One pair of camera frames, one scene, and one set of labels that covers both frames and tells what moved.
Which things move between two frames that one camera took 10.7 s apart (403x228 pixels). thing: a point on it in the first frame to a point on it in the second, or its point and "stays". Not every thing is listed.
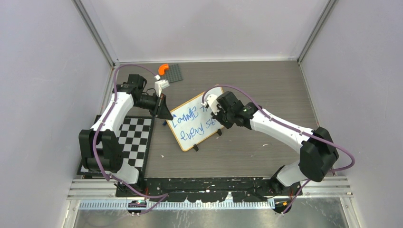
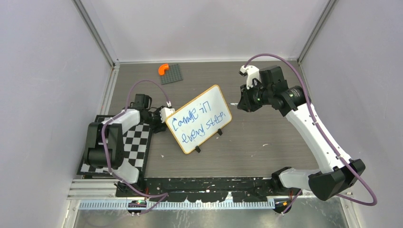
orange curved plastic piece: [162, 68] stays
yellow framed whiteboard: [193, 122] stays
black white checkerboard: [136, 135] stays
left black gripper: [161, 111] to [160, 126]
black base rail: [199, 189] stays
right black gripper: [218, 117] to [245, 102]
